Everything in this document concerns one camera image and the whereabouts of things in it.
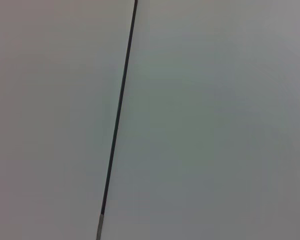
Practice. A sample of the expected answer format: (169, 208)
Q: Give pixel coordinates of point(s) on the thin black wall strip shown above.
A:
(119, 105)

